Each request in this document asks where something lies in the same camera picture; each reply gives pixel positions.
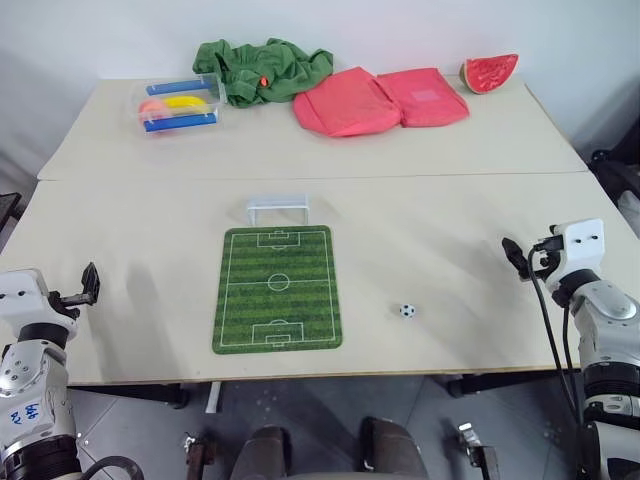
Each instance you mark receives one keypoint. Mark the crumpled green cloth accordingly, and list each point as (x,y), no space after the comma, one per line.
(270,65)

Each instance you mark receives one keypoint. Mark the small soccer ball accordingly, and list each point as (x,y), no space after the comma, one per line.
(408,310)

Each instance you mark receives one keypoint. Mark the white table leg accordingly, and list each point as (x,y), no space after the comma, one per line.
(214,397)

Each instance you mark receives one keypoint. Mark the yellow toy banana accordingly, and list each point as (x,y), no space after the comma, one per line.
(187,102)

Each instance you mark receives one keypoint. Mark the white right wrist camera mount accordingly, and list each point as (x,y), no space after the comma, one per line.
(582,245)

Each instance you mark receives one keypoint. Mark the pink folded cloth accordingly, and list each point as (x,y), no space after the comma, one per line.
(350,105)

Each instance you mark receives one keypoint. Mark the black object beside table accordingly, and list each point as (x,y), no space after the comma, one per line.
(9,215)

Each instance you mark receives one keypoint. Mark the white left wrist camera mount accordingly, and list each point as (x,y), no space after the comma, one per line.
(20,295)

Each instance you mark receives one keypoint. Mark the black bag beside table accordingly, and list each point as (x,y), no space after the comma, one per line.
(617,175)

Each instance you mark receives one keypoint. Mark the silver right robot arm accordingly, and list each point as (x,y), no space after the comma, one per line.
(607,320)

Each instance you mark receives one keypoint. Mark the green soccer field mat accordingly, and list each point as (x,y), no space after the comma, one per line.
(278,310)

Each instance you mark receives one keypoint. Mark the dark metal caster bracket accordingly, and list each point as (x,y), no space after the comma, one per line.
(200,457)
(480,452)

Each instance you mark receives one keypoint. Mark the small white toy goal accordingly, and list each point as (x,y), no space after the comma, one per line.
(277,201)

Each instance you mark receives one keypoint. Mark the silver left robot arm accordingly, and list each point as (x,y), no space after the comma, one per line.
(35,380)

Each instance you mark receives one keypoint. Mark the toy watermelon slice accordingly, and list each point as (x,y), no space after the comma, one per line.
(487,75)

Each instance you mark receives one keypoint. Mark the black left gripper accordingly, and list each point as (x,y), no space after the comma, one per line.
(64,304)

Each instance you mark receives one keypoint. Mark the clear box with blue clips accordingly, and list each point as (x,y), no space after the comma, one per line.
(180,122)

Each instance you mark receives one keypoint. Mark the pink orange toy food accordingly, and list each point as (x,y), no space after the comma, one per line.
(152,106)

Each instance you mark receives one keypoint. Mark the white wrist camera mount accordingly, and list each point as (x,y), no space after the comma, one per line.
(20,295)
(582,245)

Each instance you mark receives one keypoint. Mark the dark rounded shape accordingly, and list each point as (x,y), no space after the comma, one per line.
(262,455)
(392,450)

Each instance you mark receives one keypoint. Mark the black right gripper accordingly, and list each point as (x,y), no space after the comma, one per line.
(549,246)

